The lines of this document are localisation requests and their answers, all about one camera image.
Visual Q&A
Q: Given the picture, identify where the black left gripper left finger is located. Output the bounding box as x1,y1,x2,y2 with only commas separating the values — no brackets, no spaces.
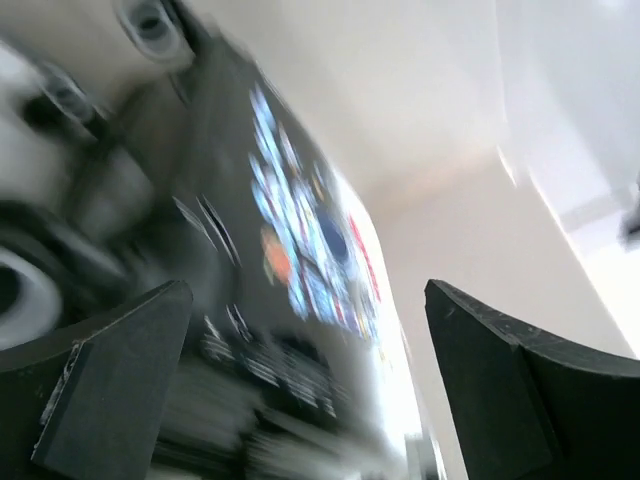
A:
1,281,193,479

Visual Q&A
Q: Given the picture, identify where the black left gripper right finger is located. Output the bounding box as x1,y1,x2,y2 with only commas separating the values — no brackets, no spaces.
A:
425,280,639,480

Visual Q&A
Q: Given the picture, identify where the black white astronaut suitcase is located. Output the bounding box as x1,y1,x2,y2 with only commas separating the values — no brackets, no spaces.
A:
1,1,444,479

